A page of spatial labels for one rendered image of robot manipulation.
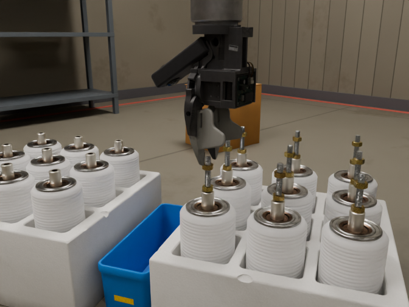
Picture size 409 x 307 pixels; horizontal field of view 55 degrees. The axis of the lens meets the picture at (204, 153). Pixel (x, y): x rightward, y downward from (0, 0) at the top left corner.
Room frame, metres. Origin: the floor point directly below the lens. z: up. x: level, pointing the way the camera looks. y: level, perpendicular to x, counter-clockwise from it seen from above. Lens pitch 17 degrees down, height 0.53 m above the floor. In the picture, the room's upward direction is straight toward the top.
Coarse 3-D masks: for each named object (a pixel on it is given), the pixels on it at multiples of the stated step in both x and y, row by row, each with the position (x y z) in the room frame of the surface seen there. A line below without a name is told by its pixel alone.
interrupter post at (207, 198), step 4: (204, 192) 0.60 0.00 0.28; (208, 192) 0.60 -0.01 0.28; (212, 192) 0.60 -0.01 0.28; (204, 196) 0.60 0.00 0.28; (208, 196) 0.60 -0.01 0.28; (212, 196) 0.60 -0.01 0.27; (204, 200) 0.60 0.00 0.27; (208, 200) 0.60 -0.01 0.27; (212, 200) 0.60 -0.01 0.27; (204, 204) 0.60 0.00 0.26; (208, 204) 0.60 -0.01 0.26; (212, 204) 0.60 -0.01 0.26; (204, 208) 0.60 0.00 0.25; (208, 208) 0.60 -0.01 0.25; (212, 208) 0.60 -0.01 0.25
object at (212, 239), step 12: (180, 216) 0.60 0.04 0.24; (192, 216) 0.58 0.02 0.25; (228, 216) 0.58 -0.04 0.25; (180, 228) 0.60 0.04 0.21; (192, 228) 0.57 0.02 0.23; (204, 228) 0.56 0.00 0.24; (216, 228) 0.57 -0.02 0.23; (228, 228) 0.58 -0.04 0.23; (180, 240) 0.61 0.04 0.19; (192, 240) 0.57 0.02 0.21; (204, 240) 0.56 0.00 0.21; (216, 240) 0.57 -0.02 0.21; (228, 240) 0.58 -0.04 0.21; (192, 252) 0.57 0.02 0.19; (204, 252) 0.56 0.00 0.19; (216, 252) 0.57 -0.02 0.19; (228, 252) 0.58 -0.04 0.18
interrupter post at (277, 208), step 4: (272, 200) 0.57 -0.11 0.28; (284, 200) 0.57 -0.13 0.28; (272, 204) 0.57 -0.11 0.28; (276, 204) 0.56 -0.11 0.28; (280, 204) 0.56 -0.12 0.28; (284, 204) 0.57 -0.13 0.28; (272, 208) 0.57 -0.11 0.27; (276, 208) 0.56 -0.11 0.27; (280, 208) 0.56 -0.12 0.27; (284, 208) 0.57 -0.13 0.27; (272, 212) 0.57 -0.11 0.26; (276, 212) 0.56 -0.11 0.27; (280, 212) 0.56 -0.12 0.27; (272, 216) 0.57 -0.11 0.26; (276, 216) 0.56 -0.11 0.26; (280, 216) 0.56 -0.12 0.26; (276, 220) 0.56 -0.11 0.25; (280, 220) 0.56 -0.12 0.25
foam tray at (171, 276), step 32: (320, 192) 0.84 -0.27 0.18; (320, 224) 0.69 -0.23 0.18; (384, 224) 0.69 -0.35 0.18; (160, 256) 0.57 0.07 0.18; (160, 288) 0.56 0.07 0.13; (192, 288) 0.54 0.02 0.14; (224, 288) 0.52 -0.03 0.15; (256, 288) 0.50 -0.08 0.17; (288, 288) 0.49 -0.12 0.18; (320, 288) 0.49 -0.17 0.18; (384, 288) 0.51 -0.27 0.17
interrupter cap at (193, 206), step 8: (192, 200) 0.63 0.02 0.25; (200, 200) 0.63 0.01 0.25; (216, 200) 0.63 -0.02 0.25; (224, 200) 0.63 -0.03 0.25; (192, 208) 0.60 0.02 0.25; (200, 208) 0.61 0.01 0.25; (216, 208) 0.61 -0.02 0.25; (224, 208) 0.60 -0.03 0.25; (200, 216) 0.58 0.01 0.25; (208, 216) 0.57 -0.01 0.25; (216, 216) 0.58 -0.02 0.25
